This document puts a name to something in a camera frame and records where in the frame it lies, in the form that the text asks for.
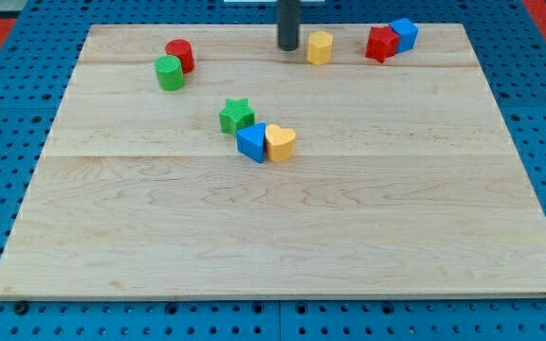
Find green star block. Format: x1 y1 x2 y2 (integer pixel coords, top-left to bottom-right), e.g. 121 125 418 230
219 99 255 136

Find yellow hexagon block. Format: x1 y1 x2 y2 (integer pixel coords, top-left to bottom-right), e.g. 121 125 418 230
306 30 334 65

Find red star block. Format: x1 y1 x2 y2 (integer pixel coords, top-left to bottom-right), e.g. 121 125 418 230
365 26 400 63

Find blue cube block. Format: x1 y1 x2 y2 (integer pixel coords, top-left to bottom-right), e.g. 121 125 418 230
389 18 419 54

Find yellow heart block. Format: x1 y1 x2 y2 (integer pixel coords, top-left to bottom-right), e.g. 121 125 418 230
265 124 297 162

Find blue triangle block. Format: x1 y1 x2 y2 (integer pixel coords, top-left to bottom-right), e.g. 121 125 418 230
236 122 266 163

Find wooden board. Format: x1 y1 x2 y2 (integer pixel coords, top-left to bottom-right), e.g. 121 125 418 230
0 24 546 301

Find green cylinder block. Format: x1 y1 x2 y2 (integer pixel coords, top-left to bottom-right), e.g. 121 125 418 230
154 55 185 91

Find red cylinder block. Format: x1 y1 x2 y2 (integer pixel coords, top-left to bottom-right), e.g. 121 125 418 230
165 39 195 74

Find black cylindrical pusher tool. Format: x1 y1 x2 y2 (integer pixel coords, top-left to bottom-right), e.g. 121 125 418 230
277 0 300 51

